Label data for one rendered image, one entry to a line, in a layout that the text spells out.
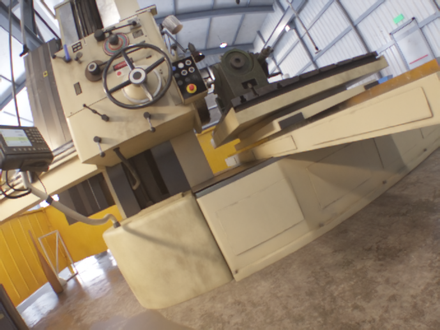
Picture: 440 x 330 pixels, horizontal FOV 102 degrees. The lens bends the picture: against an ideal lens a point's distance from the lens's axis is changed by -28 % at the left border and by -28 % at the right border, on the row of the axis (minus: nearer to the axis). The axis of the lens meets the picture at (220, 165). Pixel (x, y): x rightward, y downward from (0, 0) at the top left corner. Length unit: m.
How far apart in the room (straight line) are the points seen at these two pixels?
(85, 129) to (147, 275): 0.97
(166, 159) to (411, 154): 2.11
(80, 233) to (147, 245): 2.90
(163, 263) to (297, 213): 0.89
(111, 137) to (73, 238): 3.12
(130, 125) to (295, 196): 1.10
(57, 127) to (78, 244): 2.46
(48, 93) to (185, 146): 1.46
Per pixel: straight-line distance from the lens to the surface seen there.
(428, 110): 0.62
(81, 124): 1.59
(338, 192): 1.76
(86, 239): 4.33
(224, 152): 3.88
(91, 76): 1.63
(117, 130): 1.50
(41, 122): 2.56
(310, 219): 1.68
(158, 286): 1.63
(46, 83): 2.66
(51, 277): 3.69
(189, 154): 2.07
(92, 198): 2.25
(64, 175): 1.93
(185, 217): 1.47
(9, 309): 1.85
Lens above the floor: 0.72
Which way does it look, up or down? 1 degrees down
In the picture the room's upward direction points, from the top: 24 degrees counter-clockwise
